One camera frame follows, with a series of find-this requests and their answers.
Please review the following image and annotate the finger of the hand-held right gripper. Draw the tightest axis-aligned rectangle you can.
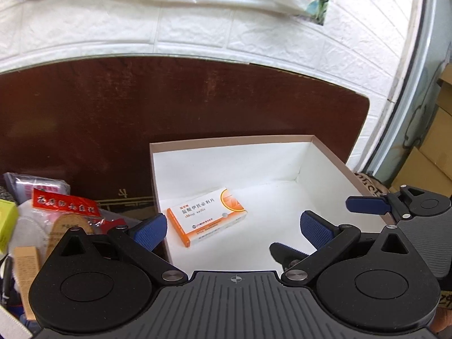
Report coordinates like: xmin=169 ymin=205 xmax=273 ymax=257
xmin=270 ymin=242 xmax=313 ymax=270
xmin=345 ymin=195 xmax=412 ymax=220

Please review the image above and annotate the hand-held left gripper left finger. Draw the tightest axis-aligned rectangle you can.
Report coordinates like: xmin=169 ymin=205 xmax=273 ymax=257
xmin=53 ymin=214 xmax=188 ymax=285

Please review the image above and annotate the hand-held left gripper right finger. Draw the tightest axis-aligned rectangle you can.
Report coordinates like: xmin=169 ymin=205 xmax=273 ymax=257
xmin=281 ymin=210 xmax=417 ymax=285

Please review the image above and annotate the orange and white medicine box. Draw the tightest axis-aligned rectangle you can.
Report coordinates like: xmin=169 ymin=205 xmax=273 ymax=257
xmin=167 ymin=187 xmax=248 ymax=247

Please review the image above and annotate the white cardboard box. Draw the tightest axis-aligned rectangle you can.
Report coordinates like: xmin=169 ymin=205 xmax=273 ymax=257
xmin=149 ymin=134 xmax=396 ymax=276

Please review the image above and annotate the brown wooden desktop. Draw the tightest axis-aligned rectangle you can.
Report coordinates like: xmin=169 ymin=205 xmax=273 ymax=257
xmin=0 ymin=54 xmax=371 ymax=228

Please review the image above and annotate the brown printed bag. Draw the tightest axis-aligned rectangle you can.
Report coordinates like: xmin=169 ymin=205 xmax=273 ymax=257
xmin=353 ymin=171 xmax=389 ymax=200

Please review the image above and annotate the brown cardboard box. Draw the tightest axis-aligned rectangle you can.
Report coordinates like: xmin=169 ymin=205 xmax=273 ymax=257
xmin=411 ymin=72 xmax=452 ymax=172
xmin=388 ymin=146 xmax=452 ymax=198

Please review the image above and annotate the clear packet with red label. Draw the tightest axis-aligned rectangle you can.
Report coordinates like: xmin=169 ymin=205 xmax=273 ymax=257
xmin=10 ymin=188 xmax=144 ymax=292

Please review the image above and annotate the grey and pink plastic packet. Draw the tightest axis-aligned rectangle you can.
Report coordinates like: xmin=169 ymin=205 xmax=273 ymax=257
xmin=3 ymin=172 xmax=70 ymax=206

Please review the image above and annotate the tan small box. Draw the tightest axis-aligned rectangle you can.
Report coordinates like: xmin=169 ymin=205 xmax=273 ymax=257
xmin=13 ymin=246 xmax=42 ymax=321

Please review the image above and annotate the yellow-green small box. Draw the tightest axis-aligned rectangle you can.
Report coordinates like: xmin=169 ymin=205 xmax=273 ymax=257
xmin=0 ymin=199 xmax=19 ymax=254

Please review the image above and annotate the white elastic strap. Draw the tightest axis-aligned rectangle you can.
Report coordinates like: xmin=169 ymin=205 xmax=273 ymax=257
xmin=0 ymin=305 xmax=33 ymax=339

